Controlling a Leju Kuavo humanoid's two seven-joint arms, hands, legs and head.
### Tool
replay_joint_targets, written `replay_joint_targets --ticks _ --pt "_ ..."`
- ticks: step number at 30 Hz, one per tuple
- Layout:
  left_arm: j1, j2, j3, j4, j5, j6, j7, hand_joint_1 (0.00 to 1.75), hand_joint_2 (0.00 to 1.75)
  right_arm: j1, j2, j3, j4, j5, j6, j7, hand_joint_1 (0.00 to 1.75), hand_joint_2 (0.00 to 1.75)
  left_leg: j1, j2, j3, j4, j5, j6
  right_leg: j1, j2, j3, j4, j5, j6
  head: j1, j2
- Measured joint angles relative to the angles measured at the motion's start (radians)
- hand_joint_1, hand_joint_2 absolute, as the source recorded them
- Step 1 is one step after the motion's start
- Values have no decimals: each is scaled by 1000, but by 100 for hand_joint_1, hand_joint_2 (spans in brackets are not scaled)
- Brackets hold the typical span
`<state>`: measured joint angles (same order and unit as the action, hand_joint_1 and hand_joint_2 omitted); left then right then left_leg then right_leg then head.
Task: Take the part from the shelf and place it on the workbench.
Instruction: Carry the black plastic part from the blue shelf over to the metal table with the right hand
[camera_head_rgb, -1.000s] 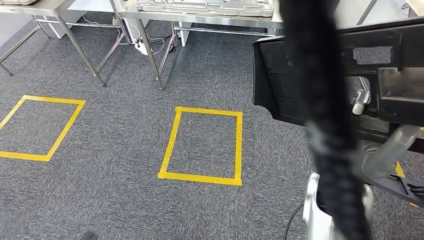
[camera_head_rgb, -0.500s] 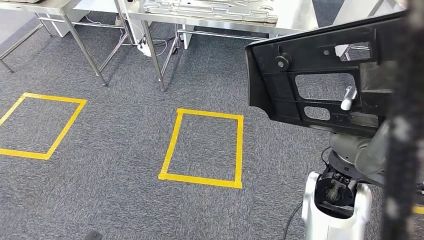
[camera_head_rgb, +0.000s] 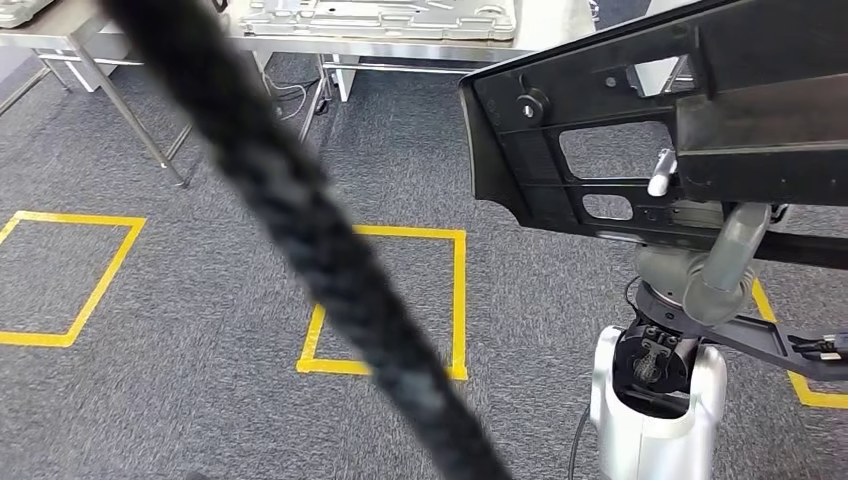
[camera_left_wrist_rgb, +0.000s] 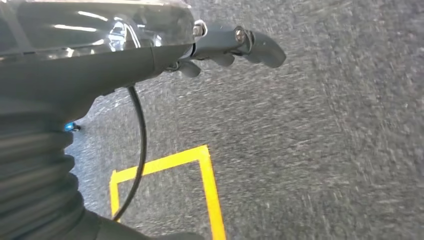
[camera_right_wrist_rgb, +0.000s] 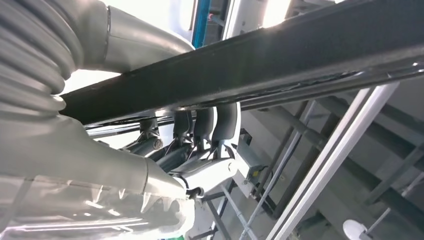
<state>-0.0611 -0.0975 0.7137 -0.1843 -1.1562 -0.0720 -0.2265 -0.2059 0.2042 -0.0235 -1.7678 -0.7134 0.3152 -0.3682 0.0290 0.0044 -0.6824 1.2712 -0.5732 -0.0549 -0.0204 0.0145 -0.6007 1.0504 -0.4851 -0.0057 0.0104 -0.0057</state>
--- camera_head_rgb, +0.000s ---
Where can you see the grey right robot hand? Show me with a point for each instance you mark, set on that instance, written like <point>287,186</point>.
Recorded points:
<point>722,285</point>

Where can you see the steel side table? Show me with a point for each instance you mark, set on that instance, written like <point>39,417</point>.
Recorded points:
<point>66,26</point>

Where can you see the white cabinet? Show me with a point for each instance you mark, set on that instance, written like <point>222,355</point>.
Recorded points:
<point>93,66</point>

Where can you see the yellow floor tape square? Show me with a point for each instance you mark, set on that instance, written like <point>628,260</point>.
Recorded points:
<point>424,233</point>
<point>821,401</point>
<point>79,217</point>

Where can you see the stamped silver metal sheet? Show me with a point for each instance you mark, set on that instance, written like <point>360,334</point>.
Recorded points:
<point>371,20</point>

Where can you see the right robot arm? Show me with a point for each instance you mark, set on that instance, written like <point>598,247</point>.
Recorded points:
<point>656,444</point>

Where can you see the silver metal part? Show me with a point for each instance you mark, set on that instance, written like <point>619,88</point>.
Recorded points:
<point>20,10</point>

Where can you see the black right wrist camera bracket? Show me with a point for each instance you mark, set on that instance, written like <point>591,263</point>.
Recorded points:
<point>762,338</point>

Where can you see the steel workbench table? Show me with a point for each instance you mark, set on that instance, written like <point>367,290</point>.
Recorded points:
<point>411,50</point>

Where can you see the black plastic panel with cutouts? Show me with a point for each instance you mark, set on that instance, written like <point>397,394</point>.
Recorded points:
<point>517,166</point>

